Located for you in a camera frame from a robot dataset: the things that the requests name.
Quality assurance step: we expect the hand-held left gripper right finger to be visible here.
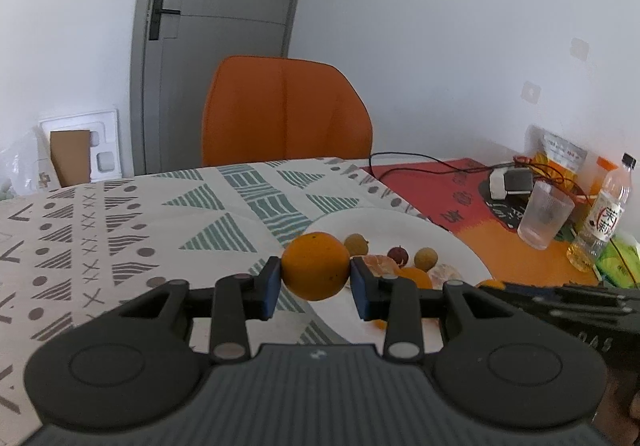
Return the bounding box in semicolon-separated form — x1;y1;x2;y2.
350;257;513;363

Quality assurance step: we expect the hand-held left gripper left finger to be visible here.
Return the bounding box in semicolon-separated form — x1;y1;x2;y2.
122;256;281;363

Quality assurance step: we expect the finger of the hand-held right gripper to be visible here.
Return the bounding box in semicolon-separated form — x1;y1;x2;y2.
485;281;632;324

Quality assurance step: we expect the white plate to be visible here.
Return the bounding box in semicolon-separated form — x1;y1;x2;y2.
299;207;497;348

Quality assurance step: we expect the brown round fruit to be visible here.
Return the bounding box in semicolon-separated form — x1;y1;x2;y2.
344;233;371;257
416;248;441;273

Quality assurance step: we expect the large orange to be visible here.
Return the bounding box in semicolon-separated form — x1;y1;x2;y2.
281;231;351;301

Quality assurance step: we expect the person's right hand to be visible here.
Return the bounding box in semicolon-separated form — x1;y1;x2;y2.
591;368;640;446

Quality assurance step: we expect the green packet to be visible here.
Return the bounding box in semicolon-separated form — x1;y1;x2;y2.
597;232;640;290

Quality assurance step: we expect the clear drink bottle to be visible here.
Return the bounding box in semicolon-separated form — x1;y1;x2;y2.
566;153;637;273

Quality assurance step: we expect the clear ribbed plastic cup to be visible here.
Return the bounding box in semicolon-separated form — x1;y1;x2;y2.
517;180;576;251

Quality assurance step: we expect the power adapter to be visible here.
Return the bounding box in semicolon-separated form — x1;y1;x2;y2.
488;168;534;201

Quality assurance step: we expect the yellow snack packet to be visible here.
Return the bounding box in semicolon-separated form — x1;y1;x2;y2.
529;128;588;188

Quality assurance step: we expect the patterned tablecloth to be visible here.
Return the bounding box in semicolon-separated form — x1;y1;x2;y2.
0;156;437;429

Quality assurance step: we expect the orange chair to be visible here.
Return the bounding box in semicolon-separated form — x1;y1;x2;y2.
201;55;374;167

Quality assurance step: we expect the white foam packaging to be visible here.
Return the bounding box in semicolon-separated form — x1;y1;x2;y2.
38;109;124;188

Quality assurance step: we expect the grey door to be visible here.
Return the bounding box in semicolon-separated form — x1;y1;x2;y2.
130;0;314;176

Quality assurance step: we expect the brown cardboard piece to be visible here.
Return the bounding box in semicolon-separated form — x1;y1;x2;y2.
49;128;94;188

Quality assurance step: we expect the clear plastic bag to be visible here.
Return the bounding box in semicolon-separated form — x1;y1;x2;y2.
0;130;52;201

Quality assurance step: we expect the black door handle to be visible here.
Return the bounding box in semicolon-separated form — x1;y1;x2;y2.
148;0;181;41

